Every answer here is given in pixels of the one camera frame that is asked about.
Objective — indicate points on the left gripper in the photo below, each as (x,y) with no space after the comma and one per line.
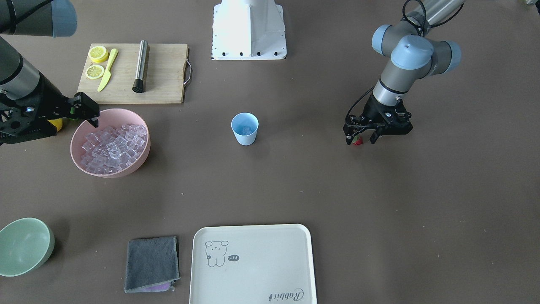
(373,110)

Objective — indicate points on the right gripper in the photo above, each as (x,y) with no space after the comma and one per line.
(49,102)

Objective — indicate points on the small strawberry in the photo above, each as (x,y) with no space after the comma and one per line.
(357,141)

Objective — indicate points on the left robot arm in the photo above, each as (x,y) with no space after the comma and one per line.
(412,56)

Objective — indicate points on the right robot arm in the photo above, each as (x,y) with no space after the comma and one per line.
(36,19)

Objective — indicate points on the pile of clear ice cubes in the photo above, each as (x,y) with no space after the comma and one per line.
(112,150)

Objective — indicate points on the blue plastic cup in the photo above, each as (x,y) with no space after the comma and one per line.
(245,119)

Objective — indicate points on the pink bowl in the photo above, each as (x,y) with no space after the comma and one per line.
(109,117)

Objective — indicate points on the yellow plastic knife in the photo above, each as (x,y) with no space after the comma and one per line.
(107,71)

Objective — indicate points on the wooden cutting board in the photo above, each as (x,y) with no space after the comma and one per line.
(165,75)

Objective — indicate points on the mint green bowl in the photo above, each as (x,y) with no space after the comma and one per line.
(25,244)

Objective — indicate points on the dark grey folded cloth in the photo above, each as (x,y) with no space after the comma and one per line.
(152,265)

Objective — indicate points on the beige plastic tray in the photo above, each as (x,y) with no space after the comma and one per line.
(253,264)

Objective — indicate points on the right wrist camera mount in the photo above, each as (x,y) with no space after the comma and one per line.
(83,107)

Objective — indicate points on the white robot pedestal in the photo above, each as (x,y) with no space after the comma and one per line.
(248,30)

